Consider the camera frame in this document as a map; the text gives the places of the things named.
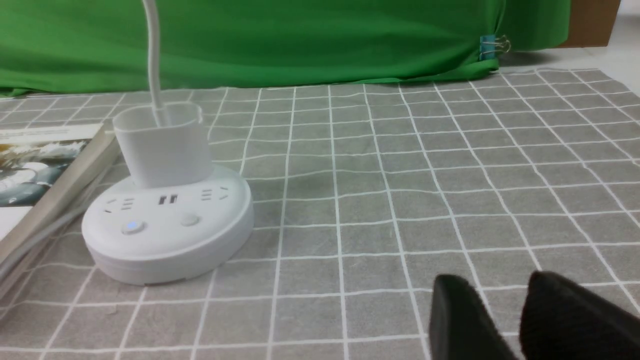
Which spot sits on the book with photo cover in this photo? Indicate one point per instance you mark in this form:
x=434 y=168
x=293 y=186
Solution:
x=43 y=171

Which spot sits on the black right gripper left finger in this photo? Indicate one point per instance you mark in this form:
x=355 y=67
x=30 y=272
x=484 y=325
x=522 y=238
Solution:
x=460 y=327

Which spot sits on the green backdrop cloth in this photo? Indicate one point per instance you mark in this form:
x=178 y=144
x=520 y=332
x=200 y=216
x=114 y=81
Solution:
x=83 y=46

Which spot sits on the brown cardboard box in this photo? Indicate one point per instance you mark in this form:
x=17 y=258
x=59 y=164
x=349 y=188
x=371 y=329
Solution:
x=591 y=23

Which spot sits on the white round desk lamp base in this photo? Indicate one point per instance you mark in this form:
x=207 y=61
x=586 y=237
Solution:
x=177 y=215

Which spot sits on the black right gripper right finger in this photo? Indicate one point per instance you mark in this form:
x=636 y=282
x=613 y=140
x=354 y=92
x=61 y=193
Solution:
x=562 y=320

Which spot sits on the blue binder clip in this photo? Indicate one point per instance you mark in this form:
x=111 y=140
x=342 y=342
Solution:
x=492 y=46

